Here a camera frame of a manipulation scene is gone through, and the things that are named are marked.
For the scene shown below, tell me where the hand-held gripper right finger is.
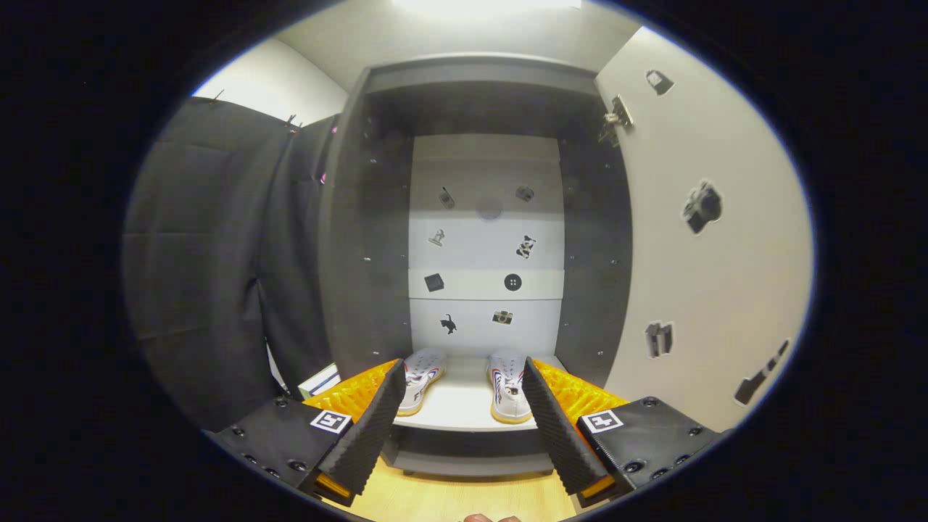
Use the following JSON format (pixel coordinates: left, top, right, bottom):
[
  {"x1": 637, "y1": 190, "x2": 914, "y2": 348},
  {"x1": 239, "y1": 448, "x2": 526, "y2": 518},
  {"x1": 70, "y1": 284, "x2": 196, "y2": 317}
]
[{"x1": 521, "y1": 356, "x2": 729, "y2": 510}]

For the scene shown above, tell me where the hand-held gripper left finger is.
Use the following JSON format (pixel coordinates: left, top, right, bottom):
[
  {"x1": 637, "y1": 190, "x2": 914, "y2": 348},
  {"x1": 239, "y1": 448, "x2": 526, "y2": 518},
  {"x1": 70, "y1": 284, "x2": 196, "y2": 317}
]
[{"x1": 209, "y1": 358, "x2": 408, "y2": 508}]

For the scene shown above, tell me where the white canvas shoe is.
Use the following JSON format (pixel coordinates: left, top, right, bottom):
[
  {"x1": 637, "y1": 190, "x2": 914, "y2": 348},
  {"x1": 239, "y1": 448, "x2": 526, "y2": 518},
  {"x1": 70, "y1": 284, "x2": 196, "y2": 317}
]
[
  {"x1": 486, "y1": 349, "x2": 534, "y2": 425},
  {"x1": 395, "y1": 347, "x2": 448, "y2": 417}
]

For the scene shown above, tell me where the dark grey shoe cabinet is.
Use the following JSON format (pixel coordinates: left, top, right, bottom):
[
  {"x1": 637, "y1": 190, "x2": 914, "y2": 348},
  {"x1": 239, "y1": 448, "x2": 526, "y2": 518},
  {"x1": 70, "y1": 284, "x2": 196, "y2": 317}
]
[{"x1": 319, "y1": 52, "x2": 635, "y2": 479}]

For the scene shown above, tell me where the metal door hinge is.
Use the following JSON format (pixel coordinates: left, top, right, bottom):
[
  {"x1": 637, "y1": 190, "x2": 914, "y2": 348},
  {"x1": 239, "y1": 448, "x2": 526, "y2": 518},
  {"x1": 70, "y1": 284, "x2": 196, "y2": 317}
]
[{"x1": 598, "y1": 94, "x2": 634, "y2": 148}]

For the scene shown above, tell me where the large ceiling light panel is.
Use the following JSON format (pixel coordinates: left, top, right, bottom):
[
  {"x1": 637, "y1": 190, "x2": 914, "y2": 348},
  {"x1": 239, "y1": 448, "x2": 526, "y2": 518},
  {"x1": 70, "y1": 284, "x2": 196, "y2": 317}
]
[{"x1": 391, "y1": 0, "x2": 584, "y2": 19}]

